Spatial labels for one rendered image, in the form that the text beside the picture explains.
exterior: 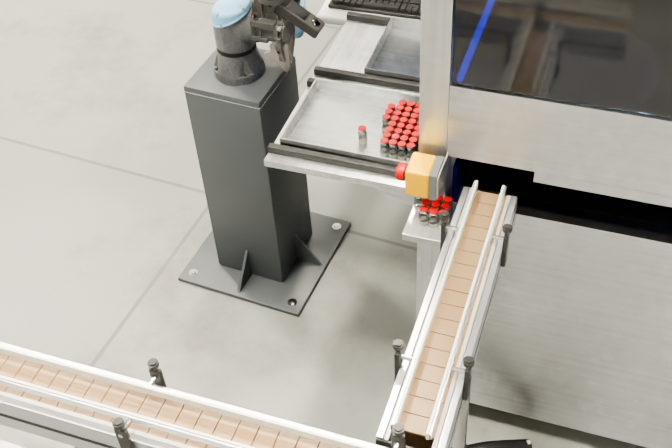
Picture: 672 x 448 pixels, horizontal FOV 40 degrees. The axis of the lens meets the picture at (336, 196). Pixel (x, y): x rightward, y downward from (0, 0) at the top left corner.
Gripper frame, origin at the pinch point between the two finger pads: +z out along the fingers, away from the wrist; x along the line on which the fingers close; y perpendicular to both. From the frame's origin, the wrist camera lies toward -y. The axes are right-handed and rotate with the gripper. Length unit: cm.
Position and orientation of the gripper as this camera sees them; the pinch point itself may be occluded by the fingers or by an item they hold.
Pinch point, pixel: (289, 66)
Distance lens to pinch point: 223.4
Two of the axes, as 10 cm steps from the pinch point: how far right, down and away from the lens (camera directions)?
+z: 0.5, 7.2, 6.9
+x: -3.2, 6.6, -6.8
